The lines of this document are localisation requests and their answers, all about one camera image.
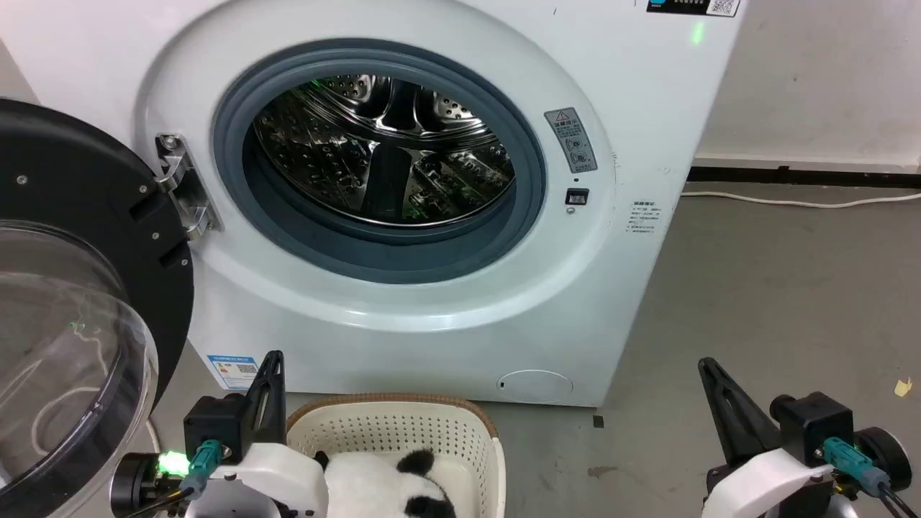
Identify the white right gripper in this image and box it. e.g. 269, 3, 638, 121
697, 358, 837, 518

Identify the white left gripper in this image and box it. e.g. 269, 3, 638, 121
186, 350, 330, 518

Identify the black washer door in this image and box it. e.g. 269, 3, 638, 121
0, 97, 196, 518

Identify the white front-load washing machine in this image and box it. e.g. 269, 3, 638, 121
0, 0, 749, 409

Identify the blue energy label sticker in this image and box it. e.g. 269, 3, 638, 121
207, 354, 260, 391

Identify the white laundry basket brown rim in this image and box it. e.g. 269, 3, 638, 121
286, 393, 507, 518

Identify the panda plush toy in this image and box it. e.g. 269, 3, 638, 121
314, 449, 458, 518

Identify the round drain filter cover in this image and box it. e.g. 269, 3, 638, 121
496, 369, 575, 404

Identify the small text label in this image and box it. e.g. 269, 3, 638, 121
627, 201, 658, 235

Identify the metal door hinge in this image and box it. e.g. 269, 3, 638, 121
155, 132, 224, 240

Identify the black baseboard strip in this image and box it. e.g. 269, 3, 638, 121
687, 165, 921, 190

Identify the stainless steel drum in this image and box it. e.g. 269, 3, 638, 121
251, 74, 517, 228

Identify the grey rubber door gasket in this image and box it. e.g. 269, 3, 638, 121
212, 38, 548, 285

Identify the grey warning sticker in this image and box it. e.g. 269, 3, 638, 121
544, 106, 599, 174

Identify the black control panel strip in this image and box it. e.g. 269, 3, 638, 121
646, 0, 742, 18

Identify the left teal-plug black cable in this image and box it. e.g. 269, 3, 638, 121
122, 439, 224, 518

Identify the teal-plug black cable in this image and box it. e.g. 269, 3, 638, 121
820, 436, 918, 518
122, 439, 224, 518

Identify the right teal-plug black cable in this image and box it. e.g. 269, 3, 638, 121
820, 436, 918, 518

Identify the white floor cable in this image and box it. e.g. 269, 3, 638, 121
680, 190, 921, 209

